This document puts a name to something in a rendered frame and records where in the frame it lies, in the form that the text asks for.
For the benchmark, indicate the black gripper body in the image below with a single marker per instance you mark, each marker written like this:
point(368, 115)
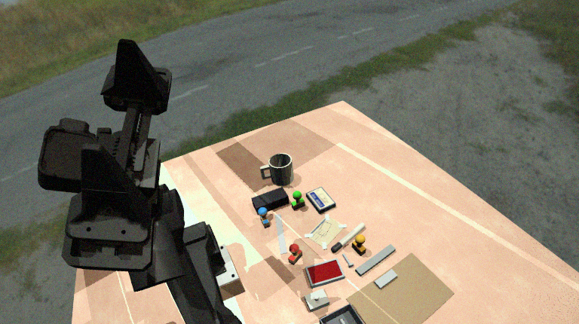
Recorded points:
point(138, 156)

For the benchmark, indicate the red-handled rubber stamp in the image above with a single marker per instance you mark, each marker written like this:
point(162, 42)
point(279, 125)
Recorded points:
point(296, 254)

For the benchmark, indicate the cream and blue stamp pad tin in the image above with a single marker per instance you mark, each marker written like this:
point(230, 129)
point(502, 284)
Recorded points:
point(320, 200)

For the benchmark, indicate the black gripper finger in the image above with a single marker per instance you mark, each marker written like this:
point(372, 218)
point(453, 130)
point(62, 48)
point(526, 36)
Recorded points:
point(106, 187)
point(134, 76)

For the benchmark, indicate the brown rubber stamp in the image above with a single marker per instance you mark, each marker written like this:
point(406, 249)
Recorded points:
point(357, 244)

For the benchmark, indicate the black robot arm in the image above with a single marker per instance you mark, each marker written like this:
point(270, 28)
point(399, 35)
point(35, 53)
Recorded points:
point(187, 259)

